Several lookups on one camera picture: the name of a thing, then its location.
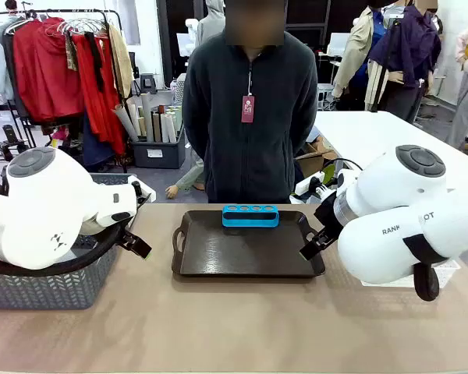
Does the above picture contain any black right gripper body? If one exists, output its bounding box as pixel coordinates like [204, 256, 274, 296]
[314, 190, 343, 235]

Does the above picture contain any green chair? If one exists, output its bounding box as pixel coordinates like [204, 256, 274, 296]
[321, 163, 339, 186]

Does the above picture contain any cardboard box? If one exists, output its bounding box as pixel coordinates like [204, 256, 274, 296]
[296, 138, 339, 176]

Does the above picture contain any blue test tube rack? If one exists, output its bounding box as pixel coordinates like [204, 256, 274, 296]
[222, 204, 280, 228]

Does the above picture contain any dark brown serving tray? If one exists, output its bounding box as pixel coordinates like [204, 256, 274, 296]
[171, 210, 327, 278]

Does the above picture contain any mannequin lying on floor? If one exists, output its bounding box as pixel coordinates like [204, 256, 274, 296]
[165, 155, 207, 199]

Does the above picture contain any large white table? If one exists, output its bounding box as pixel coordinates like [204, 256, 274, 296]
[314, 111, 468, 184]

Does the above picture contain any grey storage bin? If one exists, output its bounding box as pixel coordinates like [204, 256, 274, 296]
[131, 134, 186, 170]

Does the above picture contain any person in dark fleece jacket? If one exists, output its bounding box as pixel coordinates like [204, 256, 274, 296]
[181, 0, 319, 204]

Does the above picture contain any large grey woven basket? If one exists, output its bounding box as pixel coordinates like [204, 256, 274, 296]
[0, 233, 120, 311]

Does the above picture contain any short white paper roll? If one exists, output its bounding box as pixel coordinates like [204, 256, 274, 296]
[160, 112, 172, 143]

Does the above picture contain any brown paper roll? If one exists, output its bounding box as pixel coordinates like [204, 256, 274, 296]
[151, 111, 163, 143]

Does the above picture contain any grey paper roll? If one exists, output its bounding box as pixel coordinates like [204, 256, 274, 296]
[114, 104, 140, 143]

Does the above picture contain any tall white paper roll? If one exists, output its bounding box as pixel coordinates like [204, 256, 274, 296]
[140, 93, 155, 143]

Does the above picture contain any maroon hanging tag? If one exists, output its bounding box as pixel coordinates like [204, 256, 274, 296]
[240, 94, 256, 125]

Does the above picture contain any white perforated plastic basket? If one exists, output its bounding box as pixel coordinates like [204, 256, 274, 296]
[360, 259, 462, 289]

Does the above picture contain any pale green paper roll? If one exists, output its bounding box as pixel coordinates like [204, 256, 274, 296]
[167, 105, 184, 130]

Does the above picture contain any long red dress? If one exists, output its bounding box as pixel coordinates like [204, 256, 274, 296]
[72, 34, 126, 157]

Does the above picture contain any mannequin in beige coat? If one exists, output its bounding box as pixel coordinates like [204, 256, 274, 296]
[332, 5, 389, 112]

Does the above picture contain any table with patterned cloth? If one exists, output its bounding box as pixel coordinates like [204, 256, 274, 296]
[172, 72, 189, 114]

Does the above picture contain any black step stool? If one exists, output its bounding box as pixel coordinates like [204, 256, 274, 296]
[140, 72, 158, 94]

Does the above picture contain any beige hanging garment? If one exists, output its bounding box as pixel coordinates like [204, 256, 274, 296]
[108, 23, 134, 99]

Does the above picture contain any black hanging scarf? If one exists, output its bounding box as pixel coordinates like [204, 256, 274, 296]
[84, 31, 106, 93]

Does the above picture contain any red jacket on hanger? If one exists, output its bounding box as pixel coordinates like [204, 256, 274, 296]
[12, 17, 85, 124]

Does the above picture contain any white background figure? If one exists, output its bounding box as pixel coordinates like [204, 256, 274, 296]
[185, 18, 200, 59]

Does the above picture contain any black metal clothes rack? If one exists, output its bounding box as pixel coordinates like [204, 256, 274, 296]
[0, 7, 129, 173]

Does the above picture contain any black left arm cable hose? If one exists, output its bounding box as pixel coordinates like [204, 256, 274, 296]
[0, 224, 124, 278]

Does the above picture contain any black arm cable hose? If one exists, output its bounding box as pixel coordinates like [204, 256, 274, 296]
[0, 224, 124, 278]
[403, 235, 450, 303]

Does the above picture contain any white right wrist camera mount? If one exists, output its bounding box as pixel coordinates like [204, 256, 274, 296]
[294, 173, 339, 196]

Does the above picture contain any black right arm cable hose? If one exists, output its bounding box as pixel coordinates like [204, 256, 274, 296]
[403, 235, 450, 303]

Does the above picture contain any black camera tripod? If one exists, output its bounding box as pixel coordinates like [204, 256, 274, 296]
[0, 124, 30, 161]

